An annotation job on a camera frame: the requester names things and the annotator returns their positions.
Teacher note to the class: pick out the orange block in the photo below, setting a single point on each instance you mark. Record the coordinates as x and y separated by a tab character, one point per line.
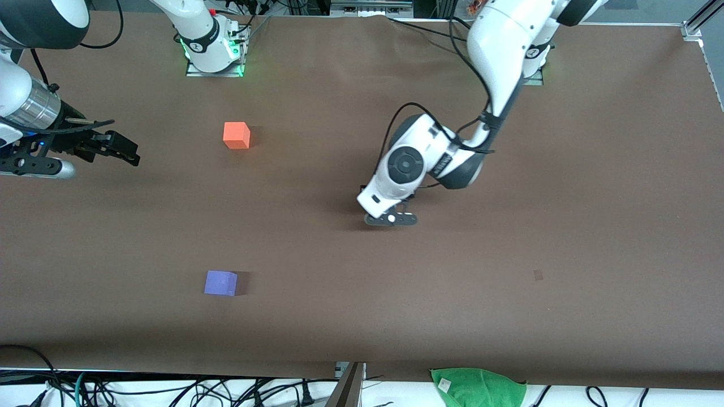
236	135

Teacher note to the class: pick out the grey metal rack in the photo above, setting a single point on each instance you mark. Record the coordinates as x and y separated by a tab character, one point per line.
370	7

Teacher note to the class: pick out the brown table cover sheet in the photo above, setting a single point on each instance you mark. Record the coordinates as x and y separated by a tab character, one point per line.
396	311

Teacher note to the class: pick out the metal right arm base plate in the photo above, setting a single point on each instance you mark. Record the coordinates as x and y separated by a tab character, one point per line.
195	70

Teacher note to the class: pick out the purple block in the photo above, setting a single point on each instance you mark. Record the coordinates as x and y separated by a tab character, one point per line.
220	282

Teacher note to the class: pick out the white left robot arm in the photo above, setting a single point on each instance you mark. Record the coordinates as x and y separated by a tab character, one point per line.
498	45

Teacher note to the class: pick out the grey metal post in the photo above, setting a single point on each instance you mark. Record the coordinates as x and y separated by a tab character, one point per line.
348	390

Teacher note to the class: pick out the orange background object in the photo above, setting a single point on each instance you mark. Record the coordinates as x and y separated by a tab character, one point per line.
474	5

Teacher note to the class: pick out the green cloth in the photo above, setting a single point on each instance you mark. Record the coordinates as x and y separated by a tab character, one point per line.
478	390

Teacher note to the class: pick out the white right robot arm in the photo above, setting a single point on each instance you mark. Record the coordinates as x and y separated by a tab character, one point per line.
198	34

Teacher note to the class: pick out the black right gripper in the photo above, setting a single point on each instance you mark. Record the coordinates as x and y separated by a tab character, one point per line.
72	139

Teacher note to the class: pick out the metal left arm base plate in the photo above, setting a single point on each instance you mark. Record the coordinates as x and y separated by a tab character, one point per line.
534	79

